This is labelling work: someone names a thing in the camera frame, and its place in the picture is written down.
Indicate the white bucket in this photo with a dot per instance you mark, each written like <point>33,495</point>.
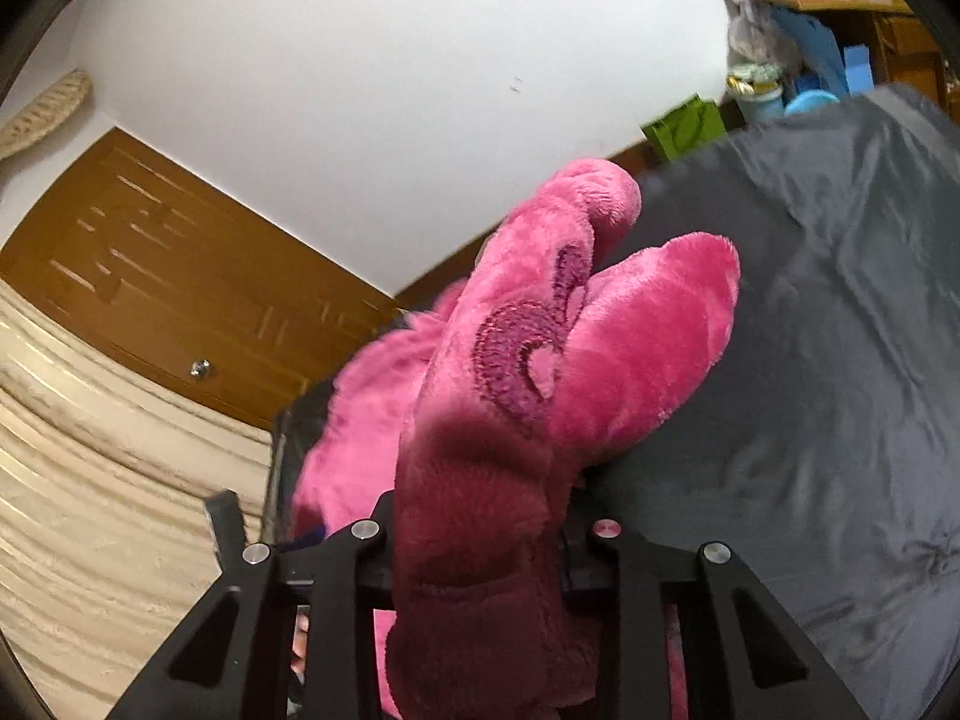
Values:
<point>754,97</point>

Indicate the pink fleece robe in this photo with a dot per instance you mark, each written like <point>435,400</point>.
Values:
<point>487,405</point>

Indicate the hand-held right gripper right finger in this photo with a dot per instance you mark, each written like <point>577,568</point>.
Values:
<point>615,562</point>

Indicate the metal door knob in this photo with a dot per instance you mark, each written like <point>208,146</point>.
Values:
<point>200,369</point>

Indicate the green paper bag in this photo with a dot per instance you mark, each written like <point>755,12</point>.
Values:
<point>682,127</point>

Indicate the clear plastic bag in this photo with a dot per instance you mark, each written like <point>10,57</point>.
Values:
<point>757,34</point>

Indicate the wooden door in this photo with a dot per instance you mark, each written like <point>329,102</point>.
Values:
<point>150,262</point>

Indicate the blue basin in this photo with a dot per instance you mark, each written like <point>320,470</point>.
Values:
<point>811,102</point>

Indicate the wooden desk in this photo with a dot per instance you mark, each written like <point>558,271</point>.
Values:
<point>892,30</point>

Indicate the beige woven hanging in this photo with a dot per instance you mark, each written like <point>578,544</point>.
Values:
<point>49,109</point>

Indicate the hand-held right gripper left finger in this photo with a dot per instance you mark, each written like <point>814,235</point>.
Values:
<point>360,562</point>

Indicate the dark grey bed cover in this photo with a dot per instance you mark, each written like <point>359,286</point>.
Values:
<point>825,330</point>

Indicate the blue box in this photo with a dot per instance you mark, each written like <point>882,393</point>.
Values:
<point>825,52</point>

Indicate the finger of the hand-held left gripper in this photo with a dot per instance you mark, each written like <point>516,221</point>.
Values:
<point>225,525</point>

